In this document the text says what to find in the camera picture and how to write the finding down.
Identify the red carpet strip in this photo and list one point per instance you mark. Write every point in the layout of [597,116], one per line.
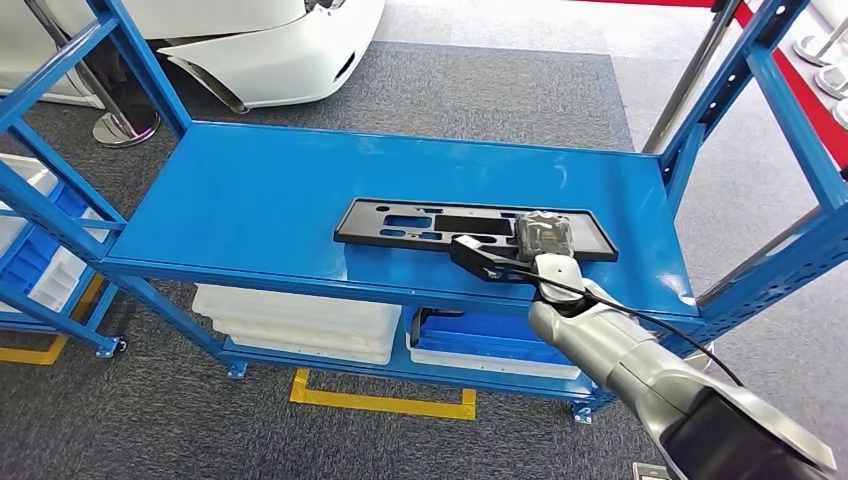
[808,106]

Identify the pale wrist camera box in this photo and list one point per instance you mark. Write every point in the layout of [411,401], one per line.
[469,242]

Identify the blue compartment bin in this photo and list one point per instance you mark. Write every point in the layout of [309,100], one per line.
[30,255]

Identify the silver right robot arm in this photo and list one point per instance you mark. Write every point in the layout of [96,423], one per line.
[596,338]

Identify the white tray under bin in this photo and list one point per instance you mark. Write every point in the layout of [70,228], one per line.
[490,364]

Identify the white plastic tray stack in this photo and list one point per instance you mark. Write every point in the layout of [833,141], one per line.
[298,321]

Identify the blue metal shelf rack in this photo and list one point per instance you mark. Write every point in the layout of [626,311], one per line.
[265,192]

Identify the black license plate frame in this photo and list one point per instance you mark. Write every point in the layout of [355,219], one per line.
[358,228]

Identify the chrome stanchion base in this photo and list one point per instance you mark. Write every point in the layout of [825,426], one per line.
[841,112]
[811,50]
[831,81]

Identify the small grey device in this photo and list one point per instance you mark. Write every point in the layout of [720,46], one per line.
[649,472]

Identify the yellow floor tape strip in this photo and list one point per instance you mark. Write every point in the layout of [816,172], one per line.
[33,356]

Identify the blue plastic bin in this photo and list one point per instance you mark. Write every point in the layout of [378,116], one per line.
[490,338]

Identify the small blue metal rack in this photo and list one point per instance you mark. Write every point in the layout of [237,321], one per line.
[66,328]

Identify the chrome stanchion post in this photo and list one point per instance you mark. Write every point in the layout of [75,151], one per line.
[689,73]

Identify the white compartment tray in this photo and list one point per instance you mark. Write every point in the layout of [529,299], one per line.
[60,277]
[20,171]

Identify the chrome stanchion with round base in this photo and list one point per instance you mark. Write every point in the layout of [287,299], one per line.
[755,260]
[122,130]

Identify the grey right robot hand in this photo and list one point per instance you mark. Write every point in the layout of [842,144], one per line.
[543,235]

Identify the dark grey carpet mat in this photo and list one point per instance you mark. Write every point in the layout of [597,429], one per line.
[464,86]

